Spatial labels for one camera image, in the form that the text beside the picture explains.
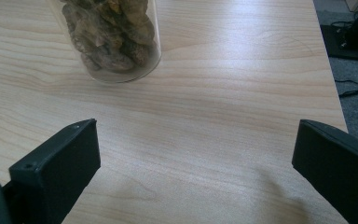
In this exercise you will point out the glass jar with dark contents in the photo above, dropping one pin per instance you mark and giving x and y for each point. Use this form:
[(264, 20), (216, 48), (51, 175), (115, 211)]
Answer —
[(112, 46)]

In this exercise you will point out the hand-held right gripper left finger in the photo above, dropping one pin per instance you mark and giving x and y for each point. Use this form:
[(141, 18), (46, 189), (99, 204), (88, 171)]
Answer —
[(59, 168)]

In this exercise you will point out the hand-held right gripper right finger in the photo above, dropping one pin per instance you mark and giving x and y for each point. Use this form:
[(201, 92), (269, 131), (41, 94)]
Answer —
[(338, 168)]

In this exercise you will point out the black stand base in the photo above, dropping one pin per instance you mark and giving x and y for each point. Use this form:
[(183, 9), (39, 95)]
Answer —
[(354, 46)]

